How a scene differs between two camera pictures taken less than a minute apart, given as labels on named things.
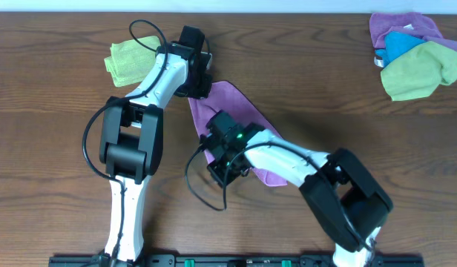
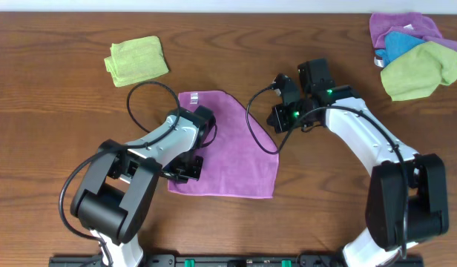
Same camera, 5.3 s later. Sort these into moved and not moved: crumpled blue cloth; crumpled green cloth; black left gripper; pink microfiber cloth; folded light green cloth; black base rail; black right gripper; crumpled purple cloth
Moved: black left gripper; pink microfiber cloth; black right gripper
Not moved: folded light green cloth; crumpled green cloth; crumpled blue cloth; crumpled purple cloth; black base rail
